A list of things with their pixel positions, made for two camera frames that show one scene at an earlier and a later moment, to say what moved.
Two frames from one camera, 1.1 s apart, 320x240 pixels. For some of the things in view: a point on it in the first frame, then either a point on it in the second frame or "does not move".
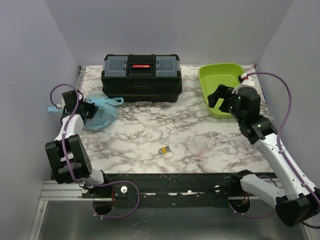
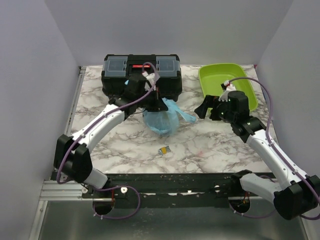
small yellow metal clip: (164, 150) does not move
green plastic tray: (211, 76) does not move
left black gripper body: (89, 108) → (150, 102)
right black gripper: (225, 92) → (209, 101)
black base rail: (143, 191) does not move
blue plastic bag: (106, 114) → (166, 122)
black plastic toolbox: (142, 78) does not move
